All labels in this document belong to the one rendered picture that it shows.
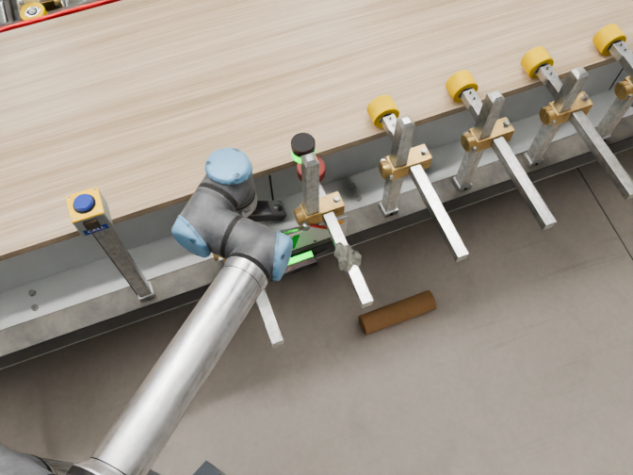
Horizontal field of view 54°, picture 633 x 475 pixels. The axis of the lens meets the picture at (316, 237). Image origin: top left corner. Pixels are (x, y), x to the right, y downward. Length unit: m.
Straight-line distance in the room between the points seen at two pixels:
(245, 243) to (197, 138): 0.71
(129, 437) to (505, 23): 1.68
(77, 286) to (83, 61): 0.69
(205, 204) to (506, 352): 1.63
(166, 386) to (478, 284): 1.81
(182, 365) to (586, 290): 2.01
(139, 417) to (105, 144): 1.04
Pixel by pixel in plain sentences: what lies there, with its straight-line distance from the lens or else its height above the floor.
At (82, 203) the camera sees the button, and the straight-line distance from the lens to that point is 1.39.
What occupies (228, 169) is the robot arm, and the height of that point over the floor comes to 1.33.
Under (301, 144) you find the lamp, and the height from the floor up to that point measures 1.12.
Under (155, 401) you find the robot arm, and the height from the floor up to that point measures 1.39.
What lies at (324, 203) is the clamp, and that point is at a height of 0.87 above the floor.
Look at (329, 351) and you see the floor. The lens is 2.45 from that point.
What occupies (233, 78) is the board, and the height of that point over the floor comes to 0.90.
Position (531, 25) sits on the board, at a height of 0.90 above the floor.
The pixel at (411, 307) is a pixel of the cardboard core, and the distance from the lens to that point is 2.45.
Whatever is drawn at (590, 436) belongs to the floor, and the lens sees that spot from 2.58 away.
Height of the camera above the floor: 2.36
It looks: 64 degrees down
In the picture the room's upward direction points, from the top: 1 degrees counter-clockwise
